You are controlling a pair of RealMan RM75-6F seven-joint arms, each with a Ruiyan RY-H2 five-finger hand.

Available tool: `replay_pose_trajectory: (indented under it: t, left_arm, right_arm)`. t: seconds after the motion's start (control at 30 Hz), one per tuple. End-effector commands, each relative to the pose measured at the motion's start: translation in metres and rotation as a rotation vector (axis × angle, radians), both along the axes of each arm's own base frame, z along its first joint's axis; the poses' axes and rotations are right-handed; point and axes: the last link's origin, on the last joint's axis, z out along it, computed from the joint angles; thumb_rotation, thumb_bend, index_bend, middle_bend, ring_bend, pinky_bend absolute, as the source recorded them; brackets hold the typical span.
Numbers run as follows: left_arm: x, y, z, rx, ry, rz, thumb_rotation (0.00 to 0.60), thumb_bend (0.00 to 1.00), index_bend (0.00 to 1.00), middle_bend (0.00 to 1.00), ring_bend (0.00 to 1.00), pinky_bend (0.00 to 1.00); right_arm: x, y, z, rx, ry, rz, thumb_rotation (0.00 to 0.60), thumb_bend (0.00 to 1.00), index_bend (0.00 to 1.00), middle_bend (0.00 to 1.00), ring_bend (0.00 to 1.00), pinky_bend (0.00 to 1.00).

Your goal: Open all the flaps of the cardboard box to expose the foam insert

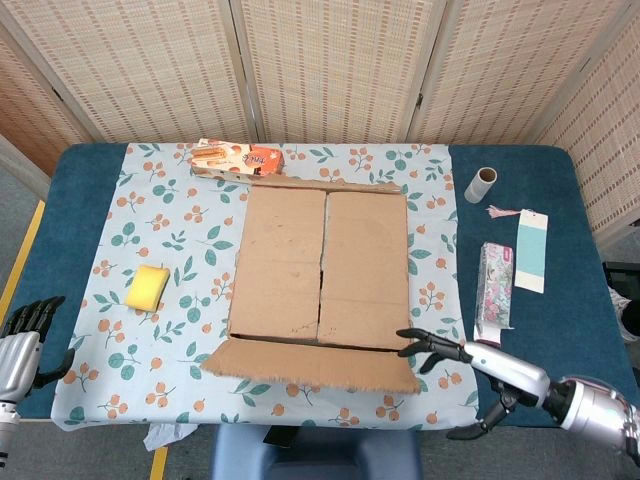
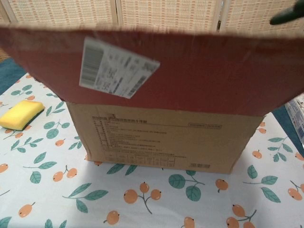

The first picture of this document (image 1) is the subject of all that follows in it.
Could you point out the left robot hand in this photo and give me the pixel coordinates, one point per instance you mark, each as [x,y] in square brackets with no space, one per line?
[17,355]

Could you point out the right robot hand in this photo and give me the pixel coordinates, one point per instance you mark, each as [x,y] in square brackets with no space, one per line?
[510,372]

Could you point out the cardboard box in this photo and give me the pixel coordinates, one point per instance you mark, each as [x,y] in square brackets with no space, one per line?
[285,260]

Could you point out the floral tissue pack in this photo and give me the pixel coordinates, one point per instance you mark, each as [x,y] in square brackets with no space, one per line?
[495,295]

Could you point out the blue table cover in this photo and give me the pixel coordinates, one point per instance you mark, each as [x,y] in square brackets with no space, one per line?
[560,310]

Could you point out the teal and white bookmark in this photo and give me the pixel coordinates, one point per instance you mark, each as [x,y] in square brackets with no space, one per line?
[531,250]

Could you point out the yellow sponge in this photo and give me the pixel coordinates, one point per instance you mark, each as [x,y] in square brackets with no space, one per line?
[146,289]

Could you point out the pink tassel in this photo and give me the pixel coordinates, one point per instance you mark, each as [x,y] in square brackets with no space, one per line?
[500,213]

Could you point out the fruit and leaf print tablecloth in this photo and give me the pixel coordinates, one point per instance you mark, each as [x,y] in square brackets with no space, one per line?
[150,230]

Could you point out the grey cardboard tube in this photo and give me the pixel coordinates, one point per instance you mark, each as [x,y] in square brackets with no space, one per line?
[479,189]

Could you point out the blue chair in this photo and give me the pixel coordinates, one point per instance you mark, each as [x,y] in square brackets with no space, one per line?
[315,452]

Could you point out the orange biscuit box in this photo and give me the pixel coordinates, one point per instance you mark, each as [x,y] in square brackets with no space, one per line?
[240,160]

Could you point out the woven folding screen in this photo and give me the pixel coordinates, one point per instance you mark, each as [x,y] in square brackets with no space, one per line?
[325,70]

